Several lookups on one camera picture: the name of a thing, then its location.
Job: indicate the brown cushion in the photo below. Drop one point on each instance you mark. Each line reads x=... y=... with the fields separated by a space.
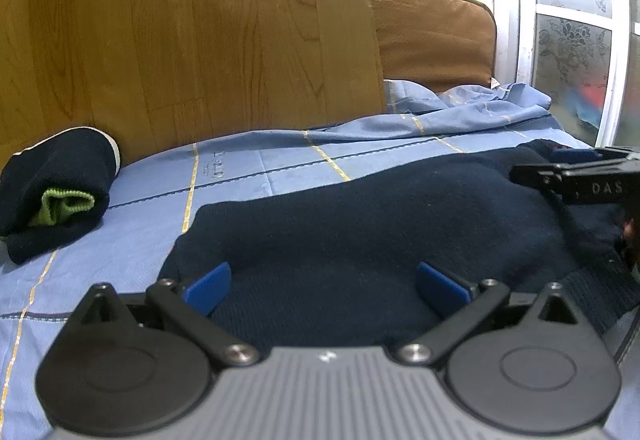
x=432 y=35

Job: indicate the navy reindeer pattern sweater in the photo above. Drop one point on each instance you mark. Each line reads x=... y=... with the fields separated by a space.
x=380 y=240

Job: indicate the folded navy garment green trim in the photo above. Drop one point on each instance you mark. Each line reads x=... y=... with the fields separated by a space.
x=55 y=190

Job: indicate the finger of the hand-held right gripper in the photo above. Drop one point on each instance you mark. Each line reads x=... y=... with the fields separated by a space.
x=575 y=154
x=575 y=185

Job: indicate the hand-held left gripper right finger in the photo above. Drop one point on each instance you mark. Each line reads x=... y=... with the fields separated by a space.
x=440 y=287

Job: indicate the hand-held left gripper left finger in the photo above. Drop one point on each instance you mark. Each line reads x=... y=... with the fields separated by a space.
x=210 y=287

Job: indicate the blue bed sheet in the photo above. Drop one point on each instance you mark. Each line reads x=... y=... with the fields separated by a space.
x=280 y=155

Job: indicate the frosted glass door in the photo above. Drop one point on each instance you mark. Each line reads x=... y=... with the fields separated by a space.
x=575 y=60

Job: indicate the wooden headboard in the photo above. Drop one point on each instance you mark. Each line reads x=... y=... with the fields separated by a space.
x=185 y=30

